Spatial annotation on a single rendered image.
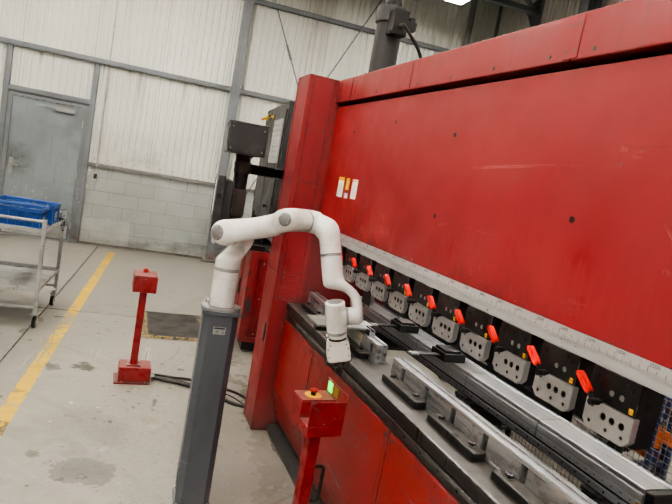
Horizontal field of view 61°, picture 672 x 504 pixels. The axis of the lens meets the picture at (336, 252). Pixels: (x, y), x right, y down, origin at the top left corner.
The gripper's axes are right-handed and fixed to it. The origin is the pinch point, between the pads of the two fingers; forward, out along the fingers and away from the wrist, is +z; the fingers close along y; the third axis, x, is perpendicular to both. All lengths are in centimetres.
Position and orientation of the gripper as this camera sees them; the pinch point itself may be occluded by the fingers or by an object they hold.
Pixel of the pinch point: (339, 370)
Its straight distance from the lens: 252.1
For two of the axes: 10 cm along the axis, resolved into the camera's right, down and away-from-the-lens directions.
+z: 0.6, 9.6, 2.6
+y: 9.9, -0.9, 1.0
